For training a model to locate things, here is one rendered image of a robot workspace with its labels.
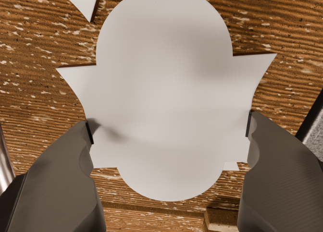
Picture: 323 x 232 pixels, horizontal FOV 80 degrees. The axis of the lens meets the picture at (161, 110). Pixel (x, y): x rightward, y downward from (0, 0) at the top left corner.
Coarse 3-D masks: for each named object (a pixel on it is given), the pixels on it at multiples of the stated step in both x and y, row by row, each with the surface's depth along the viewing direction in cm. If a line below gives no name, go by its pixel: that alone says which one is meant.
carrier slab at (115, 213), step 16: (112, 208) 30; (128, 208) 30; (144, 208) 31; (160, 208) 31; (112, 224) 32; (128, 224) 32; (144, 224) 32; (160, 224) 32; (176, 224) 32; (192, 224) 32
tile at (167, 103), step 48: (144, 0) 10; (192, 0) 9; (96, 48) 10; (144, 48) 10; (192, 48) 10; (96, 96) 12; (144, 96) 12; (192, 96) 11; (240, 96) 11; (96, 144) 13; (144, 144) 13; (192, 144) 13; (240, 144) 13; (144, 192) 15; (192, 192) 15
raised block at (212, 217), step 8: (208, 208) 29; (216, 208) 30; (208, 216) 28; (216, 216) 28; (224, 216) 28; (232, 216) 29; (208, 224) 28; (216, 224) 27; (224, 224) 27; (232, 224) 28
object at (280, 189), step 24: (264, 120) 10; (264, 144) 8; (288, 144) 8; (264, 168) 7; (288, 168) 7; (312, 168) 7; (264, 192) 6; (288, 192) 6; (312, 192) 6; (240, 216) 6; (264, 216) 6; (288, 216) 6; (312, 216) 6
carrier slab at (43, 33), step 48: (0, 0) 17; (48, 0) 17; (240, 0) 17; (288, 0) 17; (0, 48) 19; (48, 48) 19; (240, 48) 19; (288, 48) 18; (0, 96) 21; (48, 96) 21; (288, 96) 21; (48, 144) 24; (240, 192) 28
